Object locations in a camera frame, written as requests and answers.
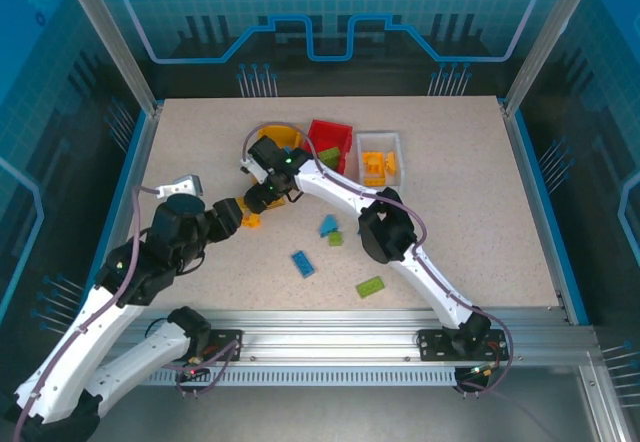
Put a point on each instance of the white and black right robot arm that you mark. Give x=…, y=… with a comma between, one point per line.
x=330, y=187

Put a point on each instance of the aluminium corner post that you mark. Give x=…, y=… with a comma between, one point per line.
x=114, y=37
x=547, y=37

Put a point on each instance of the orange lego brick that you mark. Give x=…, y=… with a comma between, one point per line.
x=392, y=162

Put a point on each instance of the yellow lego window frame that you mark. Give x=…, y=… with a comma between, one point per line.
x=372, y=178

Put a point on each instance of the blue lego wedge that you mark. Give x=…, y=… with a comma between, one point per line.
x=328, y=224

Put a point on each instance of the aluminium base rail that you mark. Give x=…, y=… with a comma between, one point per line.
x=325, y=332

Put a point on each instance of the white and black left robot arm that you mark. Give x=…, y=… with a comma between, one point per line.
x=75, y=342

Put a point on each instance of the white plastic bin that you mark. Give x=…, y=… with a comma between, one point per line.
x=378, y=140

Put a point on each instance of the small green lego brick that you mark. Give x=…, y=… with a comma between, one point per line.
x=336, y=238

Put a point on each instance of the red plastic bin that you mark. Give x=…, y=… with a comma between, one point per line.
x=330, y=132

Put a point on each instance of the aluminium lower frame bar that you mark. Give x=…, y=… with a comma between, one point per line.
x=607, y=407

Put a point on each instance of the small yellow lego piece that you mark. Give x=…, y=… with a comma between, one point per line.
x=276, y=202

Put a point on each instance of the yellow lego brick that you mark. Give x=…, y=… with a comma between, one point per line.
x=250, y=220

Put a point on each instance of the aluminium side rail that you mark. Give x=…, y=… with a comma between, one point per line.
x=134, y=162
x=537, y=212

